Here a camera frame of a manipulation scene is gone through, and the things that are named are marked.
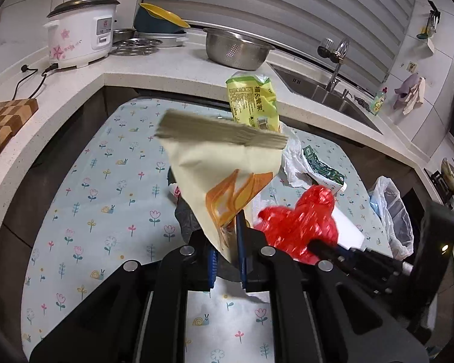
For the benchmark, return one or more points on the steel colander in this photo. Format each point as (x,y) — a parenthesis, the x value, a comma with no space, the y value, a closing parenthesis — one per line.
(234,51)

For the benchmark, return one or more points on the checkered wooden cutting board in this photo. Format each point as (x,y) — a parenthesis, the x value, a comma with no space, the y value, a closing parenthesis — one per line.
(3,124)

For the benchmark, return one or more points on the dark grey plastic bag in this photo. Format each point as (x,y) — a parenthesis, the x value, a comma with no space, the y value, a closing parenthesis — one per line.
(187,219)

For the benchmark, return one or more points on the dark blue basin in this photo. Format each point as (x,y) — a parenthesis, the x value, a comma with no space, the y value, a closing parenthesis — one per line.
(151,24)

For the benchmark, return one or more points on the shallow steel pan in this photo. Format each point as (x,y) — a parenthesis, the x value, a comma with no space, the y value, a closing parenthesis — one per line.
(166,39)

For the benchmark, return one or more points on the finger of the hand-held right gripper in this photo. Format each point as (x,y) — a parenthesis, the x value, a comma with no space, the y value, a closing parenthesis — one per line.
(374,276)
(327,247)

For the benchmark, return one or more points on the white plastic bag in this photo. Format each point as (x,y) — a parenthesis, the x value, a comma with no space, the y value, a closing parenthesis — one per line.
(291,158)

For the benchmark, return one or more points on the small white red wrapper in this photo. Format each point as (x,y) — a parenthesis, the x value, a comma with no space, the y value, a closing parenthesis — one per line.
(174,192)

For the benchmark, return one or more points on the green yellow snack bag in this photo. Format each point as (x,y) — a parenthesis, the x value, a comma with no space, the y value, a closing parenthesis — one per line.
(249,98)

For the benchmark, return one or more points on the light blue cloth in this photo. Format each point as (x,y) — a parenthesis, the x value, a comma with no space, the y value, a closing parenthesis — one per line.
(376,204)

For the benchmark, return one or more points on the wall socket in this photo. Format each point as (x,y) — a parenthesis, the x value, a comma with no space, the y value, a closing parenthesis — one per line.
(412,66)

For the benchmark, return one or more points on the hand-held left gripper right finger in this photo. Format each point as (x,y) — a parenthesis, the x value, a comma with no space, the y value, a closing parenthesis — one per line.
(242,257)

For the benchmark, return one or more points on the beige orange paper bag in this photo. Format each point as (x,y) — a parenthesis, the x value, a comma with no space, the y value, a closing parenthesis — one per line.
(212,158)

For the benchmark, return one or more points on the small steel pot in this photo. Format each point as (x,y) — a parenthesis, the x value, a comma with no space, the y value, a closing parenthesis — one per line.
(123,34)

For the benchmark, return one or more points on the grey window blind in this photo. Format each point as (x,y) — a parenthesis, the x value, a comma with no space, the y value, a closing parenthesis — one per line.
(268,3)

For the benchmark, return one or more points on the waste bin with plastic liner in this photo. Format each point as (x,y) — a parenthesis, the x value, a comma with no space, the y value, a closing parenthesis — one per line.
(397,211)

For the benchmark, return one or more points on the round steel steamer rack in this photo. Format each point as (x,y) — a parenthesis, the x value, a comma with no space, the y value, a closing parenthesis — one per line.
(136,47)

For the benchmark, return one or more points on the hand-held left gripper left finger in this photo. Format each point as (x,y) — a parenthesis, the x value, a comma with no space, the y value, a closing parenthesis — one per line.
(212,272)

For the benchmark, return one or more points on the yellow and blue basin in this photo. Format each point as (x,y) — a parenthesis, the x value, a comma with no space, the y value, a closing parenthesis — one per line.
(162,15)

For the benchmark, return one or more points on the white floral rice cooker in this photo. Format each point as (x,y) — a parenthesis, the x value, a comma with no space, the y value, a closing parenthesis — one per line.
(79,34)

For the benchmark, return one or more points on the floral tablecloth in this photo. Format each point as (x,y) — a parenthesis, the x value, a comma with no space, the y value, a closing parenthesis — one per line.
(98,204)

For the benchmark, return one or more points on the dark scouring pad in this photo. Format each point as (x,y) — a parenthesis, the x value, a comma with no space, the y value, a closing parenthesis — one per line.
(361,102)

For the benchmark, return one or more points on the red plastic bag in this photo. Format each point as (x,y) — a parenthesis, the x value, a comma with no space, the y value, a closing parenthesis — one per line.
(299,223)

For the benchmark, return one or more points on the green white milk carton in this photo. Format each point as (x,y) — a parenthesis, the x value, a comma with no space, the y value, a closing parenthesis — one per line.
(321,168)

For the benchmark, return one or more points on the green dish soap bottle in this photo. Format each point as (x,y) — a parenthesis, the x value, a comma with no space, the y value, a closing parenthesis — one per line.
(378,104)

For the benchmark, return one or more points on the black gas stove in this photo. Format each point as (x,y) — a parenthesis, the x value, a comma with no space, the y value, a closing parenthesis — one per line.
(439,183)

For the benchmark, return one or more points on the chrome faucet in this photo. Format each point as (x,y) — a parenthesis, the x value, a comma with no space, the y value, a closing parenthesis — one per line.
(324,50)

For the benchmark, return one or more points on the sink soap dispenser pump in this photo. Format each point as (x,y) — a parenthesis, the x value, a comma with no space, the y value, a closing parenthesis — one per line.
(345,94)

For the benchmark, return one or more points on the hanging kitchen utensil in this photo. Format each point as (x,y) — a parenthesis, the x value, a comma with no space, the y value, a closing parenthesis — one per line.
(432,20)

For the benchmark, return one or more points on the white sponge block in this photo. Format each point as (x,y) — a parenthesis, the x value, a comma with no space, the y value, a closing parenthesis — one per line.
(350,230)

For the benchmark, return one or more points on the beige hanging cloth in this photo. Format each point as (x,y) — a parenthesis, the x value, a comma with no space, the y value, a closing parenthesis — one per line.
(416,98)

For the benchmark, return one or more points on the steel sink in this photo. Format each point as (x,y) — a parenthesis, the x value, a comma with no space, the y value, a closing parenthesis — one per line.
(325,96)

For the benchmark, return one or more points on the purple hanging cloth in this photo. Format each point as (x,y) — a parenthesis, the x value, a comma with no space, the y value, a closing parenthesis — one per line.
(404,89)

